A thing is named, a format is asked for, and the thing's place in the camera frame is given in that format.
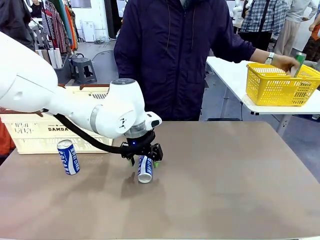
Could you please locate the yellow plastic shopping basket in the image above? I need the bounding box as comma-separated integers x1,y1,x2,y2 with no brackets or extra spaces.
246,62,320,107

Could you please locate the teal hanging garment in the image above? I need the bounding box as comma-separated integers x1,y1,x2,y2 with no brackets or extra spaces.
53,0,73,46

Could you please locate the bystander in plaid shirt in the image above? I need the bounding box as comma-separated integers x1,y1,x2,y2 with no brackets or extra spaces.
239,0,288,37

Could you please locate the person in navy jacket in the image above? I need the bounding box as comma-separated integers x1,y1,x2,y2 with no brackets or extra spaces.
113,0,257,122

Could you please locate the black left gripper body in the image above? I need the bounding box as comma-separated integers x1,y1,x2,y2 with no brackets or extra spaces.
121,131,164,162

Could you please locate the blue white Pocari can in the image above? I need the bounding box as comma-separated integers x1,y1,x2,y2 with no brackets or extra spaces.
137,154,154,184
56,139,81,176

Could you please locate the orange hanging garment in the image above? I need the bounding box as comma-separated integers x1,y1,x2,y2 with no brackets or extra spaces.
65,4,78,51

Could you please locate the orange cloth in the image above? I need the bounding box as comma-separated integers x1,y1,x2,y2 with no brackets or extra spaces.
0,119,16,157

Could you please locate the grey storage bin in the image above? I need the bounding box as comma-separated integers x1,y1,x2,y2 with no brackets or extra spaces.
34,48,73,86

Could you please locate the green Chilsung cider can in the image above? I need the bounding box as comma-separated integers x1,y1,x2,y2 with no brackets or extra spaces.
291,52,308,78

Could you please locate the person's left forearm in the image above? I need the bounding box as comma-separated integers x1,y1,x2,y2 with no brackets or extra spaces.
249,48,272,63

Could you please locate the bystander in dark jacket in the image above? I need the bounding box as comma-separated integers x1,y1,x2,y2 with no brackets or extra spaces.
0,0,36,52

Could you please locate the person's left hand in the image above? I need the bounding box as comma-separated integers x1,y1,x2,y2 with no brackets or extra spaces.
271,54,301,76

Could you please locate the striped hanging garment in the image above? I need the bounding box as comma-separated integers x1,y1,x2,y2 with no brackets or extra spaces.
41,1,68,55

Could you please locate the cream crate with brown rim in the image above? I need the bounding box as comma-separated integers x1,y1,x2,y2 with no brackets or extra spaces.
0,84,114,155

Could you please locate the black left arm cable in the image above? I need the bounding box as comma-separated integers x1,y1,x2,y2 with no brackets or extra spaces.
53,112,157,155

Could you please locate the grey plastic stool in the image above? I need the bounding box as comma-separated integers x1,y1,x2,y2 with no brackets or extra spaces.
71,57,98,85

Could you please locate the silver wrist watch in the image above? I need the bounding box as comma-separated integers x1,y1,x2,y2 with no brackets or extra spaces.
264,51,275,65

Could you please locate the bystander in orange vest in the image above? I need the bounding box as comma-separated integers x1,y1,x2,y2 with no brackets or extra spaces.
299,17,320,62

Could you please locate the distant person in black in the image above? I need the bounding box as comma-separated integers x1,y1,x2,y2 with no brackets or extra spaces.
29,0,44,19

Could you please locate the white side table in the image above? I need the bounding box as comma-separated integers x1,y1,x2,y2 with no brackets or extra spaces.
206,56,320,138

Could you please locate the white air purifier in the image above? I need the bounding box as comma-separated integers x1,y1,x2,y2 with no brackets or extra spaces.
81,21,96,43

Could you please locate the bystander in grey shirt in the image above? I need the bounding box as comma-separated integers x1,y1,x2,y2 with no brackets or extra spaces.
273,0,318,57

